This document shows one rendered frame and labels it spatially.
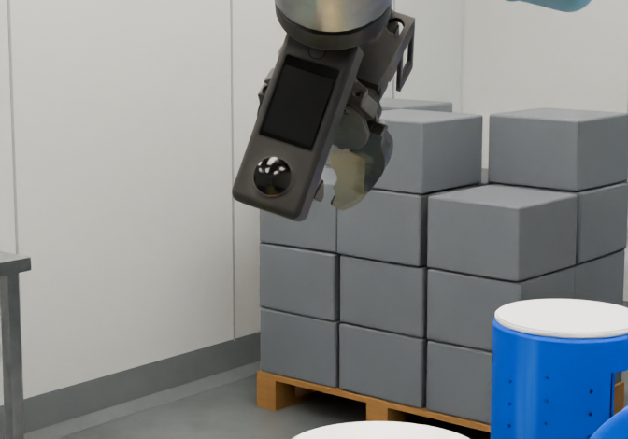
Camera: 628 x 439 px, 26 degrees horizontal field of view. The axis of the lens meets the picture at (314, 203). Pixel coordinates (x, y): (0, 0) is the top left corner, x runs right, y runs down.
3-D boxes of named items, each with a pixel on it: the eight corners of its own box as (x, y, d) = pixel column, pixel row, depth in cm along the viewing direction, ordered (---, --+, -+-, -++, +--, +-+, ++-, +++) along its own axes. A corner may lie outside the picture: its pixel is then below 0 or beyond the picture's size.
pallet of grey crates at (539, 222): (623, 417, 530) (634, 112, 512) (515, 473, 469) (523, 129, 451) (377, 364, 606) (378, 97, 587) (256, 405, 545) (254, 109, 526)
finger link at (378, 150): (395, 182, 94) (392, 103, 86) (387, 200, 93) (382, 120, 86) (333, 162, 95) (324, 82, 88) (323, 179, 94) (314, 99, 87)
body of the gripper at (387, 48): (417, 76, 93) (423, -48, 83) (367, 170, 89) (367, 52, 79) (315, 42, 95) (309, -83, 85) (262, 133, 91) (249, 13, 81)
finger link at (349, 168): (403, 169, 100) (399, 90, 93) (371, 232, 97) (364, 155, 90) (363, 157, 101) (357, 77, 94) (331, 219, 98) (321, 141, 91)
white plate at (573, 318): (522, 335, 242) (522, 342, 242) (668, 329, 247) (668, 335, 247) (476, 301, 269) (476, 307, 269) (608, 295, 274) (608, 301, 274)
